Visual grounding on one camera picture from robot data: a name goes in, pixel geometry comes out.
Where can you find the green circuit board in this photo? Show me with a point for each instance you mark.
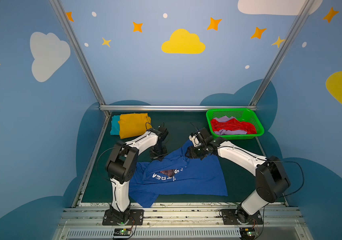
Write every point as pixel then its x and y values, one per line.
pixel 247 234
pixel 122 232

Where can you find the green plastic laundry basket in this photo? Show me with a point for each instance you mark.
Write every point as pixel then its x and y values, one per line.
pixel 243 115

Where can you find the red t-shirt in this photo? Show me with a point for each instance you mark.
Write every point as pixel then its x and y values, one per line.
pixel 247 126

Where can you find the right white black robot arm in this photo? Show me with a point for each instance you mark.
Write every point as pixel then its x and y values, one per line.
pixel 270 175

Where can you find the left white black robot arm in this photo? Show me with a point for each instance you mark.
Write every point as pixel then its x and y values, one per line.
pixel 121 165

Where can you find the aluminium front rail frame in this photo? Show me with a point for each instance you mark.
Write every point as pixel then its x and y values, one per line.
pixel 182 221

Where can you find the left green circuit board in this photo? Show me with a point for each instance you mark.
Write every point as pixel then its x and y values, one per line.
pixel 122 232

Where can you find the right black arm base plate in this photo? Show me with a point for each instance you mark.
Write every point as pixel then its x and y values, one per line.
pixel 229 217

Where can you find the folded teal t-shirt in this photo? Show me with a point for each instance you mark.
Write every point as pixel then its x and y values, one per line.
pixel 115 126

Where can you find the back horizontal aluminium bar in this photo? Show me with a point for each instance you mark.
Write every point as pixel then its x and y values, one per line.
pixel 139 108

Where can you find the diagonal aluminium post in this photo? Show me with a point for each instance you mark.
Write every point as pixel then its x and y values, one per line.
pixel 294 30
pixel 66 25

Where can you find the folded yellow t-shirt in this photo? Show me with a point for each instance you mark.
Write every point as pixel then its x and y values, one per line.
pixel 133 125

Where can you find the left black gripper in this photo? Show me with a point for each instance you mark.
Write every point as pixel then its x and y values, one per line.
pixel 158 151

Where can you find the right green circuit board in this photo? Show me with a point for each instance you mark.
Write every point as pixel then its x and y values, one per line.
pixel 247 234

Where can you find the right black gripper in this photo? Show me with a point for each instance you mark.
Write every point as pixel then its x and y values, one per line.
pixel 194 151

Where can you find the left diagonal aluminium post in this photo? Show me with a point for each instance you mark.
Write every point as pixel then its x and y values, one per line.
pixel 66 25

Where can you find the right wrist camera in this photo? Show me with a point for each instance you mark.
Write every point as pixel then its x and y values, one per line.
pixel 201 137

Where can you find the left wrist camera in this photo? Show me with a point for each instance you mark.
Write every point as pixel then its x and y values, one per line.
pixel 162 133

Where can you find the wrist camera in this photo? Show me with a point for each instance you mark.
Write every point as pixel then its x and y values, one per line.
pixel 201 137
pixel 162 133

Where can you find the right diagonal aluminium post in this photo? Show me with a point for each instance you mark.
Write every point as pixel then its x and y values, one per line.
pixel 294 30

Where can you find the blue printed t-shirt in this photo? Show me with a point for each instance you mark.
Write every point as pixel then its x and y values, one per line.
pixel 177 174

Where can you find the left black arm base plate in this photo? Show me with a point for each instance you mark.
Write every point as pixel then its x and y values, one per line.
pixel 114 217

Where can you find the lilac t-shirt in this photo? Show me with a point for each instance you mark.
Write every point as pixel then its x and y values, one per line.
pixel 222 126

